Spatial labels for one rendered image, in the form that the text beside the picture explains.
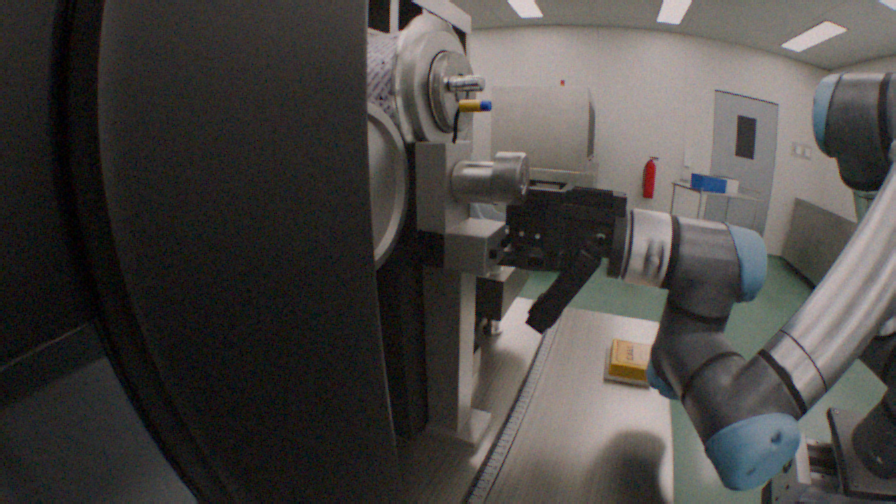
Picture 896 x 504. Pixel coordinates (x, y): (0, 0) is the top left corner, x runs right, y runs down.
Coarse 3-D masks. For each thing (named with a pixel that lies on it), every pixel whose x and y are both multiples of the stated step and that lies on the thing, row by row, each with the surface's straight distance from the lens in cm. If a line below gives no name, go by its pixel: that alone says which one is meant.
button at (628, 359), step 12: (612, 348) 54; (624, 348) 54; (636, 348) 55; (648, 348) 56; (612, 360) 51; (624, 360) 52; (636, 360) 53; (648, 360) 53; (612, 372) 52; (624, 372) 52; (636, 372) 52
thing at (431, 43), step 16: (432, 32) 31; (416, 48) 29; (432, 48) 30; (448, 48) 33; (416, 64) 28; (416, 80) 28; (416, 96) 27; (416, 112) 28; (416, 128) 28; (432, 128) 29
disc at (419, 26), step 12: (408, 24) 30; (420, 24) 31; (432, 24) 33; (444, 24) 35; (408, 36) 29; (420, 36) 30; (456, 36) 37; (396, 48) 28; (408, 48) 29; (396, 60) 27; (408, 60) 28; (396, 72) 27; (396, 84) 27; (396, 96) 26; (396, 108) 27; (408, 108) 28; (396, 120) 27; (408, 120) 28; (408, 132) 28; (444, 132) 33; (408, 144) 28
